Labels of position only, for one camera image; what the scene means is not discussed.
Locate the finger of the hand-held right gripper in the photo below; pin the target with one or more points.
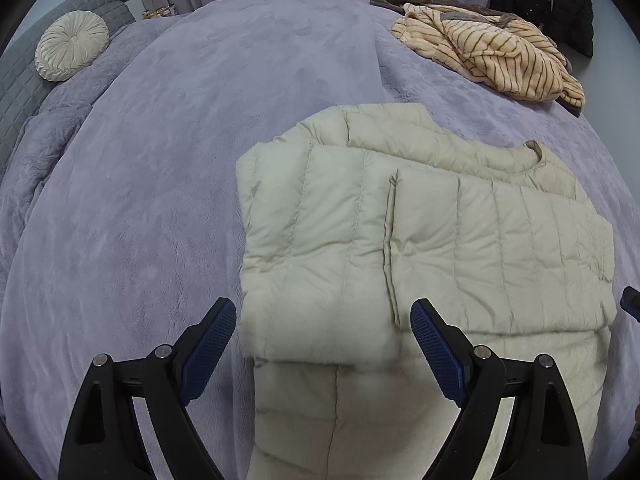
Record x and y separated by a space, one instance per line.
631 302

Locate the round cream pleated cushion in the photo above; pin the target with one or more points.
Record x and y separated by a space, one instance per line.
72 46

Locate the small colourful clutter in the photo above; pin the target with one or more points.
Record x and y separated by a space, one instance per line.
160 11

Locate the black hanging coat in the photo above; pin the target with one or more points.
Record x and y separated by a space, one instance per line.
570 10

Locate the cream quilted puffer jacket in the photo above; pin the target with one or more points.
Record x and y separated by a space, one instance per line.
350 235

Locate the purple fleece blanket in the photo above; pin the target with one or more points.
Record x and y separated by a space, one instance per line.
200 160

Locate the beige striped fleece garment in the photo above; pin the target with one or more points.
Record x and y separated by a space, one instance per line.
500 50

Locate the grey quilted headboard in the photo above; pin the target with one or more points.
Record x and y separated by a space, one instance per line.
20 90

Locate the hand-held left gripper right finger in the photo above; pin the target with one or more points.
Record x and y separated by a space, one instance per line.
440 350

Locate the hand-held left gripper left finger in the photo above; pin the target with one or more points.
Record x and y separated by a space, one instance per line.
207 350

